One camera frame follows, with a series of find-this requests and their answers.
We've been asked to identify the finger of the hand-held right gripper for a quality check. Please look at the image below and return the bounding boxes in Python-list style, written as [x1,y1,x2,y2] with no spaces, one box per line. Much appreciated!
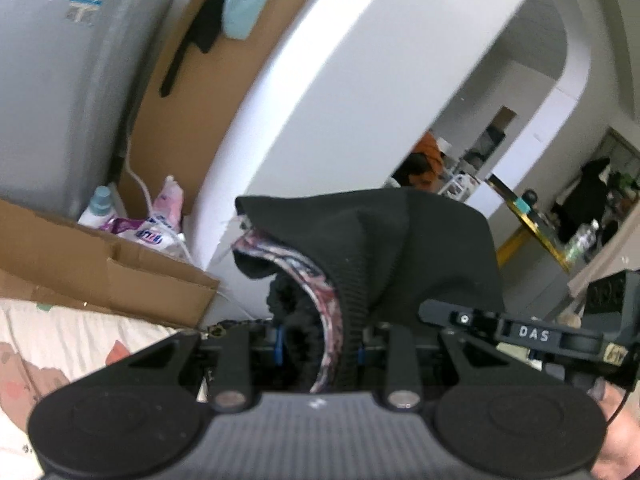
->
[419,300,601,356]

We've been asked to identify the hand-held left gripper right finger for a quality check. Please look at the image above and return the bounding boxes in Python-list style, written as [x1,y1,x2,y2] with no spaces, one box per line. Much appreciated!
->
[356,324,501,411]

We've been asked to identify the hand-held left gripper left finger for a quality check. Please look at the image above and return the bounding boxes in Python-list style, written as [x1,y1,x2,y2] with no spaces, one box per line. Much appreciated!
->
[107,324,287,410]

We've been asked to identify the black pants with bear-print panels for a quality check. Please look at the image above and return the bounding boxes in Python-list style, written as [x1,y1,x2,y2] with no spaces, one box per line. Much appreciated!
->
[232,187,505,395]

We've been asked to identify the person's right hand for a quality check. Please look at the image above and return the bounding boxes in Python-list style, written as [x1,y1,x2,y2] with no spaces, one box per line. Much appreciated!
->
[595,385,640,478]

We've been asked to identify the clear bottle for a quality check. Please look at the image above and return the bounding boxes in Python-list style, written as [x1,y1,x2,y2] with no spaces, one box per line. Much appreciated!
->
[564,220,601,263]

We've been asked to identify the black coat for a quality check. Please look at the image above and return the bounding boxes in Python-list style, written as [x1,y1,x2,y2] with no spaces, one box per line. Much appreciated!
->
[555,157,613,243]

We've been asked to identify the pink refill bag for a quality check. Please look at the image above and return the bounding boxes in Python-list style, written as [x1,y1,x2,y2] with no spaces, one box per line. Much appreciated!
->
[100,175,188,261]

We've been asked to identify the orange garment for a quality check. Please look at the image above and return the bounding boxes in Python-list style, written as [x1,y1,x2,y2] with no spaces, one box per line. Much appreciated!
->
[391,130,446,196]

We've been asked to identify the flattened cardboard box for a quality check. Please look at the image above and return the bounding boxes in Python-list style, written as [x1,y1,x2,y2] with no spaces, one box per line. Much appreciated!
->
[0,197,221,331]

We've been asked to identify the white bear-print bed sheet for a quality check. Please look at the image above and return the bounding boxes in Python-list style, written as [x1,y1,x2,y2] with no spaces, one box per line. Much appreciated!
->
[0,297,211,480]

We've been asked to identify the detergent bottle with teal cap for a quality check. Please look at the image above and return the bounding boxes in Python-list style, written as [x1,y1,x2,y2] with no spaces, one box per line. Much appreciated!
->
[77,186,113,228]

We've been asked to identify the upright cardboard panel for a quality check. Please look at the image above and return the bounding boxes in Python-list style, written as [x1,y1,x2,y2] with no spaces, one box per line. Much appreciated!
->
[117,0,351,221]

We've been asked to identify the black hanging garment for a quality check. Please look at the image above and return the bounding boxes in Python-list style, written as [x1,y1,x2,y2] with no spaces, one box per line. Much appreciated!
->
[159,0,251,98]

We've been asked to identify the teal hanging cloth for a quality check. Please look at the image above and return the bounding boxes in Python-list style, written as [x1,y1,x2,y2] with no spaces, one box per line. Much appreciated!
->
[222,0,296,41]

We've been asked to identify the grey cabinet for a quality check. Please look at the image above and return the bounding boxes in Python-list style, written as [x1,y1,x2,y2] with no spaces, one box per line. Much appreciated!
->
[0,0,201,216]

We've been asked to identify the yellow frame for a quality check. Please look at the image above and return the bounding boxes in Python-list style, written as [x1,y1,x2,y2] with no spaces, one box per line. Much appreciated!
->
[487,172,576,273]

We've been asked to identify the white cable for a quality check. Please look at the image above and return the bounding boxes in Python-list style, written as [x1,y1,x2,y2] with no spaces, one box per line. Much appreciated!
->
[117,125,196,266]

